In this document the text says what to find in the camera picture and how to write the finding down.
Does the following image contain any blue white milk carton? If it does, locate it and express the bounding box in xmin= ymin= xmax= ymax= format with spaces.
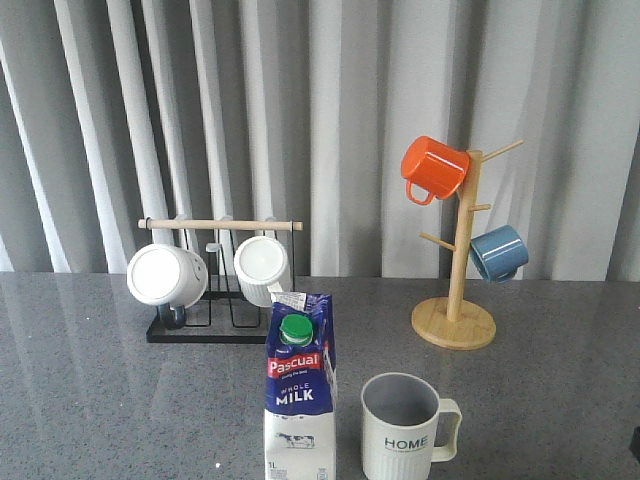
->
xmin=263 ymin=292 xmax=337 ymax=479

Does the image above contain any orange mug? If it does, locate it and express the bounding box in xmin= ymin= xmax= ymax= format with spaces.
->
xmin=401 ymin=136 xmax=471 ymax=205

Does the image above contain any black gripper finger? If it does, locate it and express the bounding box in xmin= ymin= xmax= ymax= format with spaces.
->
xmin=629 ymin=426 xmax=640 ymax=462

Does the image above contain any black wire mug rack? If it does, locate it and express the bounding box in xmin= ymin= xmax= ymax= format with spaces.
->
xmin=138 ymin=217 xmax=303 ymax=345

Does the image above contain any grey white curtain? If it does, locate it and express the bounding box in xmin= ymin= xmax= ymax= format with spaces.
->
xmin=1 ymin=1 xmax=639 ymax=281

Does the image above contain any blue mug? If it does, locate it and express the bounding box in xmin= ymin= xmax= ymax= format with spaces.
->
xmin=470 ymin=225 xmax=529 ymax=283

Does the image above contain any white smiley face mug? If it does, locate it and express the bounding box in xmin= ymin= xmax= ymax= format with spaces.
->
xmin=127 ymin=244 xmax=209 ymax=329

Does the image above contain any white ribbed mug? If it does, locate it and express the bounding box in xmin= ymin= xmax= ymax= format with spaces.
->
xmin=234 ymin=236 xmax=292 ymax=308

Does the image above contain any pale green HOME mug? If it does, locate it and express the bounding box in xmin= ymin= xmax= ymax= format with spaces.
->
xmin=361 ymin=372 xmax=462 ymax=479

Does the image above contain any wooden mug tree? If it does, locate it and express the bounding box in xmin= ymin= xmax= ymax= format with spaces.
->
xmin=411 ymin=139 xmax=524 ymax=350

